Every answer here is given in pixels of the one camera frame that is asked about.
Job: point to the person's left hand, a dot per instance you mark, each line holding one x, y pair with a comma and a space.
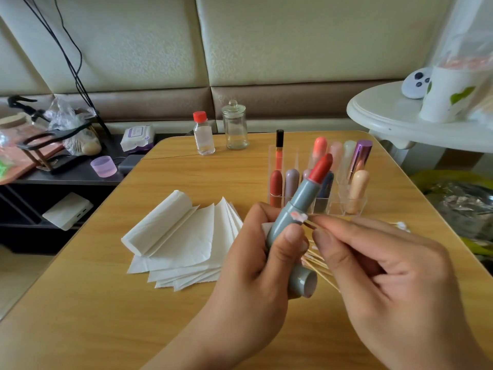
250, 300

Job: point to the person's right hand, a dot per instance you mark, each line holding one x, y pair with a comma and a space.
400, 296

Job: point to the grey-blue lipstick cap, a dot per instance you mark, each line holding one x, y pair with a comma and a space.
303, 282

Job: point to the stack of white tissues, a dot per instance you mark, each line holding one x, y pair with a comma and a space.
181, 242

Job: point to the red lipstick grey-blue tube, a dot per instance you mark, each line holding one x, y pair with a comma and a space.
296, 200

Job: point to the white tissue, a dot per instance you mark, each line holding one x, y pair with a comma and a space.
158, 223

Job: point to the clear acrylic lipstick organizer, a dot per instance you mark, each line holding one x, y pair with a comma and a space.
356, 181

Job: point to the red lipstick mauve tube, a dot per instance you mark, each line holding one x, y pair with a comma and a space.
292, 182

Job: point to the red lipstick navy tube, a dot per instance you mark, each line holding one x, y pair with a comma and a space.
326, 187

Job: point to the person's left forearm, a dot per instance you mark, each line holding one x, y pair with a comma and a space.
181, 360

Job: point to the yellow-green bin with bag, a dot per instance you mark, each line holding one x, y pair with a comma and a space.
462, 212

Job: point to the clear bottle red cap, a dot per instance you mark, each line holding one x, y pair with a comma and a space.
204, 134

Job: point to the glass jar with lid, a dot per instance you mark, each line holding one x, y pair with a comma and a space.
235, 128

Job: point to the white round side table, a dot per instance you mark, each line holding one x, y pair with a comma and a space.
381, 111

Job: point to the wet wipes pack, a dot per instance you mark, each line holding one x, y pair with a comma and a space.
137, 138

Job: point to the small purple plastic cup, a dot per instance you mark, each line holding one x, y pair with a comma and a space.
104, 167

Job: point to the white power bank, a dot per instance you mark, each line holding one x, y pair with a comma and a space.
68, 211

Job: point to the white mug green leaf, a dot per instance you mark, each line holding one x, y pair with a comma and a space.
451, 96

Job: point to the white panda figure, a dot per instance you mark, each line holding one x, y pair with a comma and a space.
417, 83

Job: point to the black low shelf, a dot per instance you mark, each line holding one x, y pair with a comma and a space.
69, 181

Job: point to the crumpled clear plastic bag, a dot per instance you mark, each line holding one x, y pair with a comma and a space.
69, 111

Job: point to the pink tray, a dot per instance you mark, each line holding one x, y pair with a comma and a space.
23, 159

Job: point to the beige padded backrest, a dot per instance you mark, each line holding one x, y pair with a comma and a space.
323, 34

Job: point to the green plastic wrapper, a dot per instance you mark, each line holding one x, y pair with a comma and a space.
3, 169

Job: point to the jar with wooden lid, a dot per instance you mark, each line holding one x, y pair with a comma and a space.
14, 121

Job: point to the black clip tool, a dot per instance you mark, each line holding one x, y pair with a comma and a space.
21, 101

